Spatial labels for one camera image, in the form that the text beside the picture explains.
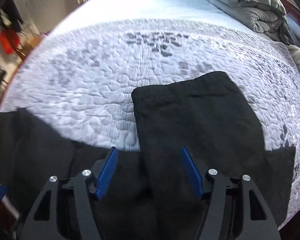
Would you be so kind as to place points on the light blue bed sheet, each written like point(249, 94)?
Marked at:
point(95, 12)

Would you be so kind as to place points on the black pants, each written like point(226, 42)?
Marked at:
point(149, 196)

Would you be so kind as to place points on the red hanging item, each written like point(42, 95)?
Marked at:
point(9, 40)

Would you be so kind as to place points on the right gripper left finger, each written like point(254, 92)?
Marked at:
point(63, 209)

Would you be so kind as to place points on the grey folded comforter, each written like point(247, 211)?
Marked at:
point(267, 17)

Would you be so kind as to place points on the grey quilted bedspread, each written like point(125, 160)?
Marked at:
point(80, 82)

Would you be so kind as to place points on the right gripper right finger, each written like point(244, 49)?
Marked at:
point(234, 207)

